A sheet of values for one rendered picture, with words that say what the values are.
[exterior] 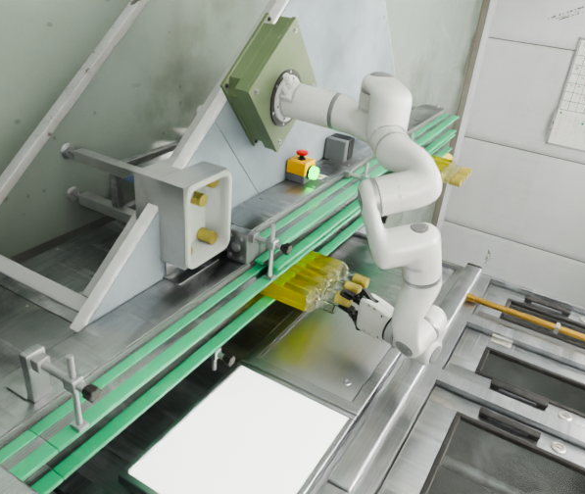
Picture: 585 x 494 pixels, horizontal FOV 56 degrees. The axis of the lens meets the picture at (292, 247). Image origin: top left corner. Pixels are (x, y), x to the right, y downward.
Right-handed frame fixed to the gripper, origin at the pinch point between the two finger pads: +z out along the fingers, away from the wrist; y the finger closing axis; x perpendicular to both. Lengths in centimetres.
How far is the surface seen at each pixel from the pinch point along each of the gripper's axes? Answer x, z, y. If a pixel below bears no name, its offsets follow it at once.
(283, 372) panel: 24.0, -1.0, -11.6
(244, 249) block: 17.3, 24.0, 11.1
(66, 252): 39, 92, -15
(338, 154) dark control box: -47, 48, 18
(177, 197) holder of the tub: 37, 25, 31
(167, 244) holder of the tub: 38, 29, 17
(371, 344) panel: -4.1, -7.8, -12.4
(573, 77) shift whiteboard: -567, 149, -26
